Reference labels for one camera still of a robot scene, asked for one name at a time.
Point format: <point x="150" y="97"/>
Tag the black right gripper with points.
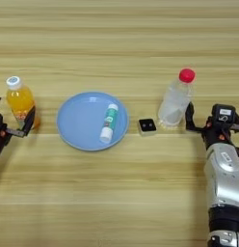
<point x="217" y="135"/>

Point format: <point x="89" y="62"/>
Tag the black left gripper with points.
<point x="1" y="135"/>

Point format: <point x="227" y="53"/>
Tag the orange juice bottle white cap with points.
<point x="20" y="99"/>

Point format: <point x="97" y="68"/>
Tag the clear water bottle red cap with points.
<point x="174" y="101"/>

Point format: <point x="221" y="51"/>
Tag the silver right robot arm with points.
<point x="225" y="180"/>

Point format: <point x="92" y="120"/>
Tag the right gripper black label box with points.
<point x="224" y="113"/>

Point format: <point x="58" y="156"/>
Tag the small black white square box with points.
<point x="147" y="125"/>

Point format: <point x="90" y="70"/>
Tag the light blue round plate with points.
<point x="83" y="122"/>

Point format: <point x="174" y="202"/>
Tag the green white glue stick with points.
<point x="109" y="122"/>

